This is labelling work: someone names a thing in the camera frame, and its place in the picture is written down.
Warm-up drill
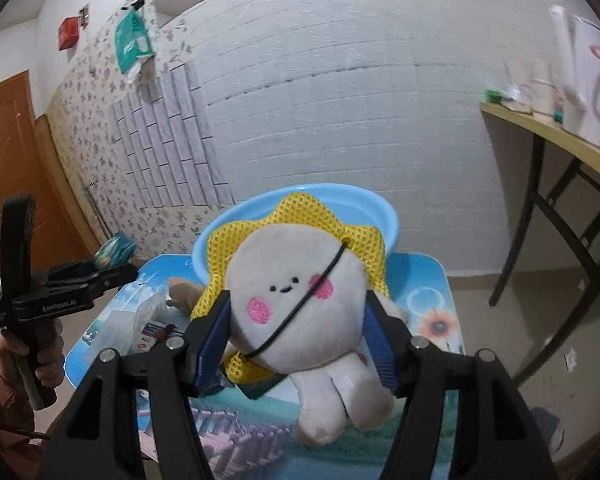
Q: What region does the clear bag of cotton swabs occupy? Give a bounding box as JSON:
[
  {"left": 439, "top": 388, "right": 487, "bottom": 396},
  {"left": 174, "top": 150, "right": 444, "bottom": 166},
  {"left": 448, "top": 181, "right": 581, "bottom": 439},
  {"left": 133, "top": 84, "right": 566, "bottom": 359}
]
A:
[{"left": 84, "top": 286, "right": 166, "bottom": 362}]

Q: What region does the brown plush bear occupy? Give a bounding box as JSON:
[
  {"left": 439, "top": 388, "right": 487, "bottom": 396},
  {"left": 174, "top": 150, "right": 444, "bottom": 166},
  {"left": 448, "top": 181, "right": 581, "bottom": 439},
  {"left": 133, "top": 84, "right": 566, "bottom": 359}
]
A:
[{"left": 166, "top": 278, "right": 204, "bottom": 315}]

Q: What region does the white sun plush toy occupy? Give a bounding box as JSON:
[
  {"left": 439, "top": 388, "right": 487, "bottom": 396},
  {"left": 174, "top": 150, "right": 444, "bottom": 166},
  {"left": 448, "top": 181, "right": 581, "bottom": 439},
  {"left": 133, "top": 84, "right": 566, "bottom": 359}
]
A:
[{"left": 190, "top": 190, "right": 409, "bottom": 449}]

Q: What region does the orange silver snack packet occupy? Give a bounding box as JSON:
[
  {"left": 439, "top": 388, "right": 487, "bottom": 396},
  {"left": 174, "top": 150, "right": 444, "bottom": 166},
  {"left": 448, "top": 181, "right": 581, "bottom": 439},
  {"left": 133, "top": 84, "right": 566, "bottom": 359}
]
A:
[{"left": 93, "top": 232, "right": 136, "bottom": 269}]

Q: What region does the person's left hand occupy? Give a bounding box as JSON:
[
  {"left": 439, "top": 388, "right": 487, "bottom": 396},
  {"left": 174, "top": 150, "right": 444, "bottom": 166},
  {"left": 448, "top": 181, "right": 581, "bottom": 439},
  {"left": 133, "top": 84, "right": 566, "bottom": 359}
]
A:
[{"left": 0, "top": 318, "right": 67, "bottom": 389}]

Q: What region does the card box with brown band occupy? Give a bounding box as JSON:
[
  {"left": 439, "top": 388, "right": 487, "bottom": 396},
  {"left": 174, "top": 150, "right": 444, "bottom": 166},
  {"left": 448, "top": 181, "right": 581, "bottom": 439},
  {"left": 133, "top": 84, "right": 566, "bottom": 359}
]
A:
[{"left": 129, "top": 321, "right": 182, "bottom": 354}]

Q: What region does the brown wooden door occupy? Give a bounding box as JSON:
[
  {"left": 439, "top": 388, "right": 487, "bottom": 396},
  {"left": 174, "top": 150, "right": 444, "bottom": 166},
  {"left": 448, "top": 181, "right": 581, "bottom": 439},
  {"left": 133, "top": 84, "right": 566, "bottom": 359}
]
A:
[{"left": 0, "top": 70, "right": 88, "bottom": 271}]

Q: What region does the printed blue table mat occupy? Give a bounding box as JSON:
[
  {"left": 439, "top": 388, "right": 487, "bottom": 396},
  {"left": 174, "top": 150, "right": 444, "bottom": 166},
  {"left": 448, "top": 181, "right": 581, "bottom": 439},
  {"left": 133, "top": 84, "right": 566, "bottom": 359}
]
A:
[{"left": 65, "top": 252, "right": 464, "bottom": 479}]

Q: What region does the blue plastic basin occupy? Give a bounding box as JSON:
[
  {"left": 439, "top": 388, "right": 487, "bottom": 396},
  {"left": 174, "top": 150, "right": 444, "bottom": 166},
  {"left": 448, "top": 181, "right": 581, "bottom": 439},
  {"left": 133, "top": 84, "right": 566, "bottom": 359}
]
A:
[{"left": 192, "top": 183, "right": 400, "bottom": 287}]

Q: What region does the green hanging bag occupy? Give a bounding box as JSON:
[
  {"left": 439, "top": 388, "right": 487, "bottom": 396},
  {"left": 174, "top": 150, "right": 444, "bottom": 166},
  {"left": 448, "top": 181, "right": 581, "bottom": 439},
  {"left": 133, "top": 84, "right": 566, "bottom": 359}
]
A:
[{"left": 114, "top": 8, "right": 155, "bottom": 74}]

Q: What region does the yellow side table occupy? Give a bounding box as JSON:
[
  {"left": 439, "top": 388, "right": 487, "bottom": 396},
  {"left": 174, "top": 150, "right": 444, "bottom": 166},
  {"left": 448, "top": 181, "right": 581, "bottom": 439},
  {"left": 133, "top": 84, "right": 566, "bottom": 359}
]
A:
[{"left": 479, "top": 102, "right": 600, "bottom": 386}]

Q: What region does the green small box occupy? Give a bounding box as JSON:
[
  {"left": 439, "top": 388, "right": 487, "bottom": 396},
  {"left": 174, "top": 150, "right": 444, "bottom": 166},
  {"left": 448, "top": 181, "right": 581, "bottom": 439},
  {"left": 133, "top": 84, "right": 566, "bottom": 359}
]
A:
[{"left": 484, "top": 89, "right": 503, "bottom": 104}]

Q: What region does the paper cup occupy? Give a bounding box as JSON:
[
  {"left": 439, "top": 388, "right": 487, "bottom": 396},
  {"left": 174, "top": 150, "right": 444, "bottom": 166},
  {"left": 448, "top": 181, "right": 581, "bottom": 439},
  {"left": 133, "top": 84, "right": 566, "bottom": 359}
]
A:
[{"left": 530, "top": 58, "right": 555, "bottom": 124}]

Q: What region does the red wall box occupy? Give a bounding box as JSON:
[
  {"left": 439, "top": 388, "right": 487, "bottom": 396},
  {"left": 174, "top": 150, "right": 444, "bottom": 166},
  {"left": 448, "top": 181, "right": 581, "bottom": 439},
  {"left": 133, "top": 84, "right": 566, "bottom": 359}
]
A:
[{"left": 58, "top": 16, "right": 80, "bottom": 51}]

